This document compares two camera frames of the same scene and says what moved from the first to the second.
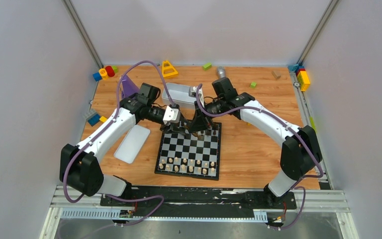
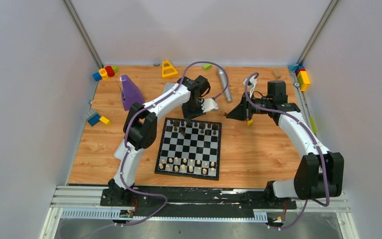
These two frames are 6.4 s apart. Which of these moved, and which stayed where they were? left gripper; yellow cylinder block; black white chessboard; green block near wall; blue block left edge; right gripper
Moved: left gripper; right gripper
Stayed: black white chessboard; yellow cylinder block; blue block left edge; green block near wall
